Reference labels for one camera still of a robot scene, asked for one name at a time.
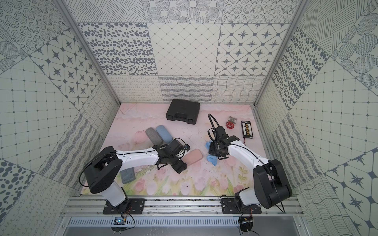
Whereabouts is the blue microfiber cloth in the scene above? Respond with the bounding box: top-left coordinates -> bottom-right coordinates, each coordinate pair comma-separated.
205,141 -> 218,166

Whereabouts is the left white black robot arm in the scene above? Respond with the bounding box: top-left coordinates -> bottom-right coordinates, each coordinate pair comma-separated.
82,140 -> 191,207

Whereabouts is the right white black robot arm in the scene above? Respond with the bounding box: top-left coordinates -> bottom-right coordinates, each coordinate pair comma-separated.
209,136 -> 293,209

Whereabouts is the blue eyeglass case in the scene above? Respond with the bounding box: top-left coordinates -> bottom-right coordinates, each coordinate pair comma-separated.
156,125 -> 173,144

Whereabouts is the grey felt eyeglass case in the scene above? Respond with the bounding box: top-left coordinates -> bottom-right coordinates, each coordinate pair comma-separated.
145,127 -> 163,146

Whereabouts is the dark grey eyeglass case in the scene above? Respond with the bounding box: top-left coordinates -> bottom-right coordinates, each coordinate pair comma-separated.
120,168 -> 136,184

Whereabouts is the black plastic tool case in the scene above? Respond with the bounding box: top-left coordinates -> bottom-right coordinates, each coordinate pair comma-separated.
166,99 -> 200,125

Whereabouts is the red valve handwheel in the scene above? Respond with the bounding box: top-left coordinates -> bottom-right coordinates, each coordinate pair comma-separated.
225,121 -> 235,129

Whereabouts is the black box with brass parts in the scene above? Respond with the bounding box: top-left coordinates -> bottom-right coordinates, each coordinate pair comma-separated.
241,121 -> 254,139

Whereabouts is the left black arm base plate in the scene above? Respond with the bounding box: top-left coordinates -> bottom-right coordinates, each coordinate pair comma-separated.
103,198 -> 146,215

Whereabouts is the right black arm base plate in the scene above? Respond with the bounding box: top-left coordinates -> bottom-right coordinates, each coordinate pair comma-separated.
220,196 -> 262,215

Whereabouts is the white slotted cable duct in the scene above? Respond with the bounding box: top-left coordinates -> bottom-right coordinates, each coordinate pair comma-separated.
69,216 -> 239,227

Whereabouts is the aluminium mounting rail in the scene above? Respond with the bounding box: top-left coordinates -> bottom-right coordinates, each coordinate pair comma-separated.
61,195 -> 304,217

